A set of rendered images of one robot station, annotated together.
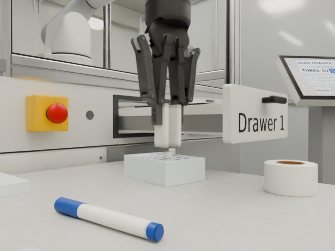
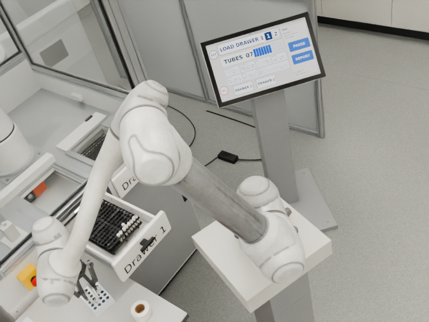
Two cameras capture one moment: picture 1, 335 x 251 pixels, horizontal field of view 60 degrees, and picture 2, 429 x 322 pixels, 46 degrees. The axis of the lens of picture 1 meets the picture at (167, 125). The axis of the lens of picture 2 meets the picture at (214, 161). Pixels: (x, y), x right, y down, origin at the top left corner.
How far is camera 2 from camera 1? 1.74 m
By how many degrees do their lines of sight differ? 42
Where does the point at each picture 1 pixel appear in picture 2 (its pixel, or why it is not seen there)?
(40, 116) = (29, 285)
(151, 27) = not seen: hidden behind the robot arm
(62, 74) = (25, 253)
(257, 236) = not seen: outside the picture
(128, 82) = (62, 216)
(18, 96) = (13, 278)
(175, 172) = (99, 311)
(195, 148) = (129, 197)
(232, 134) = (123, 278)
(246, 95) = (126, 257)
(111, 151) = not seen: hidden behind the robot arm
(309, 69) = (232, 57)
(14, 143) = (22, 293)
